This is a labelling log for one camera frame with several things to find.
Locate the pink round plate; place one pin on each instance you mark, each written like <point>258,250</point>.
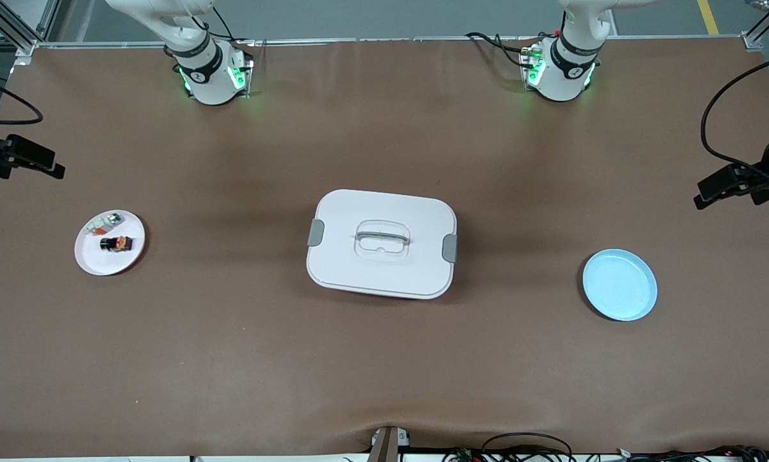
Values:
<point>111,263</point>

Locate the aluminium frame post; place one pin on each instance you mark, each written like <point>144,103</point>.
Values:
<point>28,46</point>
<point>759,35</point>

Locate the orange black switch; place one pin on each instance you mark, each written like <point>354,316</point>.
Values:
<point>109,244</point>

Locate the white green push button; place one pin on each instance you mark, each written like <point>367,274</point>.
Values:
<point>105,224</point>

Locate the light blue round plate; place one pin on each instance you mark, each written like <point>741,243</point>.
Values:
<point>618,285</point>

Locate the grey box latch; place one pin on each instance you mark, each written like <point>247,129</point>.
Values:
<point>315,232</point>
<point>449,248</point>

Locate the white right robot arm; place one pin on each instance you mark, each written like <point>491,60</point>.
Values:
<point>211,90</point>

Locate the white lidded storage box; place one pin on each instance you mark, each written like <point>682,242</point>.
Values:
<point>339,269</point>

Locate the silver table edge rail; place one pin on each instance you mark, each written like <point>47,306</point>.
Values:
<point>358,40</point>

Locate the brown table edge bracket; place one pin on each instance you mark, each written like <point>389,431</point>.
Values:
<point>387,446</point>

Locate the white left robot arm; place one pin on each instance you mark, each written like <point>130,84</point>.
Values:
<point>553,85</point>

